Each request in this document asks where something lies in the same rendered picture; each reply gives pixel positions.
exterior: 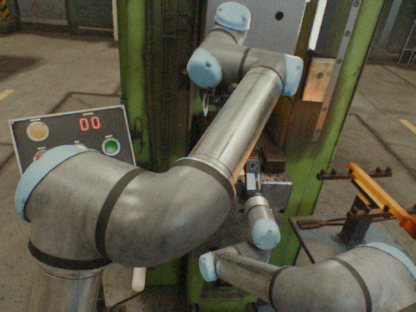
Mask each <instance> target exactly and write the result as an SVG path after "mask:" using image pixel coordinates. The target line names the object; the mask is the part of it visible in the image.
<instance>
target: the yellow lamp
mask: <svg viewBox="0 0 416 312"><path fill-rule="evenodd" d="M46 134H47V130H46V128H45V127H44V126H43V125H41V124H35V125H33V126H31V127H30V135H31V136H32V137H33V138H35V139H42V138H43V137H44V136H45V135H46Z"/></svg>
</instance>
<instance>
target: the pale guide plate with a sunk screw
mask: <svg viewBox="0 0 416 312"><path fill-rule="evenodd" d="M335 62H336V60H335V59H334V58H325V57H315V56H312V57H311V61H310V64H309V67H308V74H307V77H306V79H305V84H304V87H303V92H302V96H301V100H302V101H312V102H323V101H324V99H325V93H326V91H327V88H328V84H329V80H330V78H331V75H332V71H333V67H334V63H335Z"/></svg>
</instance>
